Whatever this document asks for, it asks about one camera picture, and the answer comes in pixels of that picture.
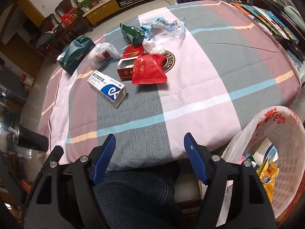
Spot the red cigarette box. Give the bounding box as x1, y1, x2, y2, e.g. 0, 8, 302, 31
117, 45, 144, 80

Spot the potted green plant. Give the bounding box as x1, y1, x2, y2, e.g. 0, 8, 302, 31
77, 0, 99, 9

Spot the green picture book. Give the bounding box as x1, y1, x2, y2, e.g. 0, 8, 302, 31
241, 4, 288, 39

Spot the white plastic bag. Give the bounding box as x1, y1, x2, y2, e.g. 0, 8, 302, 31
88, 42, 121, 69

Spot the wooden tv cabinet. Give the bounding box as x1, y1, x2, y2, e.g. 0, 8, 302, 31
83, 0, 153, 25

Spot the person's dark jeans leg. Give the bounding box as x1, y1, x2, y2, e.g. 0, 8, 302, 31
94, 161, 185, 228

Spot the dark wooden armchair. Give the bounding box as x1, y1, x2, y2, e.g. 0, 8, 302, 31
55, 0, 81, 26
35, 14, 69, 61

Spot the plaid checked tablecloth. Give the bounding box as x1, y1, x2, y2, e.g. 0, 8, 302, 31
38, 0, 301, 171

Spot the white tissue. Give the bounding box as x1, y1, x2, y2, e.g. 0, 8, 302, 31
142, 38, 165, 55

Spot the red snack bag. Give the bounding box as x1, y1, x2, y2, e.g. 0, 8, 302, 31
132, 54, 168, 85

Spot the white bin liner bag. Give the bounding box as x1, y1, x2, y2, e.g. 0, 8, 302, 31
221, 106, 304, 220

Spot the red gift box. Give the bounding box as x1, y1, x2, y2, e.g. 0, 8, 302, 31
60, 7, 82, 27

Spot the blue picture book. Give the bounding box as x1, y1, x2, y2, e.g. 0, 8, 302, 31
262, 9, 299, 43

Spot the white blue medicine box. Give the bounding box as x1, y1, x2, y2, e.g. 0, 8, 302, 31
87, 70, 127, 109

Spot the grey green cushion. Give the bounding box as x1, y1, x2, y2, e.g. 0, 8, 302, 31
284, 6, 305, 33

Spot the green tissue box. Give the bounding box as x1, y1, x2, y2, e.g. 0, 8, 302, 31
57, 36, 95, 76

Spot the white blue paper carton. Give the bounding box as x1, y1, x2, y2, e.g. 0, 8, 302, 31
253, 138, 279, 165

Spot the clear blue plastic wrapper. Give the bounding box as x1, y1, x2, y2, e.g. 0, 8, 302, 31
141, 17, 186, 39

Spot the yellow snack bag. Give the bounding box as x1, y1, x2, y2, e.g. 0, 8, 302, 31
257, 159, 280, 202

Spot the green snack packet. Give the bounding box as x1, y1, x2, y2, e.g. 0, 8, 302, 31
120, 24, 146, 47

